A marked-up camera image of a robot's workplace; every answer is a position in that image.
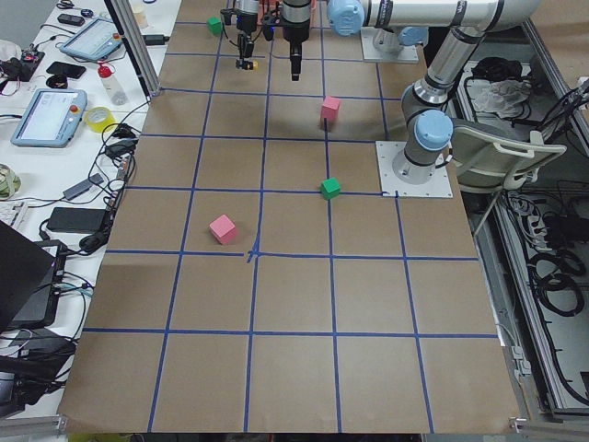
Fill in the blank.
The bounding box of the clear squeeze bottle red cap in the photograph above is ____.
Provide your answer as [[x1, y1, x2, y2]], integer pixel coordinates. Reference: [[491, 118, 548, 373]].
[[97, 63, 128, 106]]

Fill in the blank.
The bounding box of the black power adapter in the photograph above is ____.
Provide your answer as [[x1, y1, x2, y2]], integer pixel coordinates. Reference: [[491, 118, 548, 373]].
[[47, 207, 106, 234]]

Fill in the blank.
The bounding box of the pink cube far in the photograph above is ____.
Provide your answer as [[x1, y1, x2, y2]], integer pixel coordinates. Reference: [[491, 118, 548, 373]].
[[209, 215, 238, 245]]

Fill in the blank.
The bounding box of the yellow tape roll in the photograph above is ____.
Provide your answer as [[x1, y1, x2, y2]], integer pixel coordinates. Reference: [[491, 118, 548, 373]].
[[83, 107, 117, 134]]

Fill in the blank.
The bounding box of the teach pendant near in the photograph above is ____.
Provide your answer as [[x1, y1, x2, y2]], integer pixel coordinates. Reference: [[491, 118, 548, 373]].
[[11, 88, 87, 148]]

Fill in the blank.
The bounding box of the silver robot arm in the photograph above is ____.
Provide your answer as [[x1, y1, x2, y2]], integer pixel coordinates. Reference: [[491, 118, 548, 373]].
[[328, 1, 540, 125], [220, 0, 259, 70]]

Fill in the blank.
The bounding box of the teach pendant far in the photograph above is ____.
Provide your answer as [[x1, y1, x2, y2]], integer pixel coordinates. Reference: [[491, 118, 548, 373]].
[[59, 17, 122, 62]]

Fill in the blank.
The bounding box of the green cube near arm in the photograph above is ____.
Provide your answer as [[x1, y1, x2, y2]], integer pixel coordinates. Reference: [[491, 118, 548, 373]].
[[320, 177, 341, 201]]

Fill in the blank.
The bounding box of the pink cube centre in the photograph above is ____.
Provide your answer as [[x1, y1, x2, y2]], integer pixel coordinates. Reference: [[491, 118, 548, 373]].
[[320, 96, 341, 122]]

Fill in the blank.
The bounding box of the teach pendant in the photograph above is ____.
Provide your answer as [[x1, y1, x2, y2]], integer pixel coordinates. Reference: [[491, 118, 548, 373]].
[[59, 17, 122, 62], [11, 88, 87, 148]]

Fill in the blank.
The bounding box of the pink cube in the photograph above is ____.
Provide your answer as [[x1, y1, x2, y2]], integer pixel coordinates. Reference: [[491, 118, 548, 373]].
[[320, 96, 341, 122], [209, 215, 238, 245]]

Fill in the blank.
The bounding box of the yellow push button switch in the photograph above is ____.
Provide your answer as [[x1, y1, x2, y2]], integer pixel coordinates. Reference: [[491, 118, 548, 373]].
[[236, 59, 259, 71]]

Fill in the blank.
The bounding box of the aluminium frame post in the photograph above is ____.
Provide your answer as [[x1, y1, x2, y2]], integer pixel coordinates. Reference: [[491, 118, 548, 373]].
[[104, 0, 161, 99]]

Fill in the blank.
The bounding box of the black laptop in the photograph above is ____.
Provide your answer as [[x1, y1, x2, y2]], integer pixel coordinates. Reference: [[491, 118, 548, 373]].
[[1, 223, 65, 332]]

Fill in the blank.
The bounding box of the grey office chair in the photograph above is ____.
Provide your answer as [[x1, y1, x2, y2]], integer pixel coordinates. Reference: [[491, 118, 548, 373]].
[[451, 119, 567, 193]]

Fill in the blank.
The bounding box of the green cube near bin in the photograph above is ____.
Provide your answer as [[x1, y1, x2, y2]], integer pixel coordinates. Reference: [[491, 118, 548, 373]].
[[206, 17, 224, 35]]

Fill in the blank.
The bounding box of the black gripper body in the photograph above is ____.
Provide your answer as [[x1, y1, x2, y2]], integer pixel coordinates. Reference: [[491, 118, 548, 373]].
[[220, 8, 258, 35], [262, 0, 309, 44]]

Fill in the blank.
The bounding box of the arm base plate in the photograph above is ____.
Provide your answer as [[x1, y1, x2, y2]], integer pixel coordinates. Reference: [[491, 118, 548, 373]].
[[361, 27, 427, 64], [375, 141, 453, 198]]

